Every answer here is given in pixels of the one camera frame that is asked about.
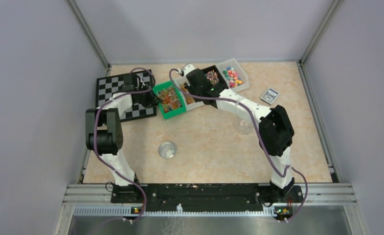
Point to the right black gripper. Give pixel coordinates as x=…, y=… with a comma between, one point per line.
x=189, y=87

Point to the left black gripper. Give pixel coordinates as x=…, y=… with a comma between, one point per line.
x=151, y=97

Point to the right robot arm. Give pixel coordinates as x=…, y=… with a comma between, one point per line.
x=272, y=125

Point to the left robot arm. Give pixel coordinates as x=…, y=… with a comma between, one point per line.
x=103, y=130

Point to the white bin orange candies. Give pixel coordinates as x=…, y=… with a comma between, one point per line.
x=190, y=103

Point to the white bin colourful candies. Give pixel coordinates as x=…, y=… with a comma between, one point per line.
x=233, y=74

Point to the black candy bin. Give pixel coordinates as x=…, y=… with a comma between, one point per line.
x=214, y=76

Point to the green candy bin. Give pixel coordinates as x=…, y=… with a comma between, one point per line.
x=172, y=103

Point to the black grey chessboard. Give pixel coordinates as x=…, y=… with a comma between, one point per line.
x=107, y=86

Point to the clear plastic cup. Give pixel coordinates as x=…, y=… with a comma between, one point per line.
x=244, y=127

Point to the blue playing card box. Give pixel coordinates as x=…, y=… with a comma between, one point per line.
x=270, y=96

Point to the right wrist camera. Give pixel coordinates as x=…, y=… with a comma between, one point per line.
x=185, y=70

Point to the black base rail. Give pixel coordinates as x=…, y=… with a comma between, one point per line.
x=239, y=197

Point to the white cable duct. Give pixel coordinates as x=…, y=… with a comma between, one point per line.
x=129, y=211

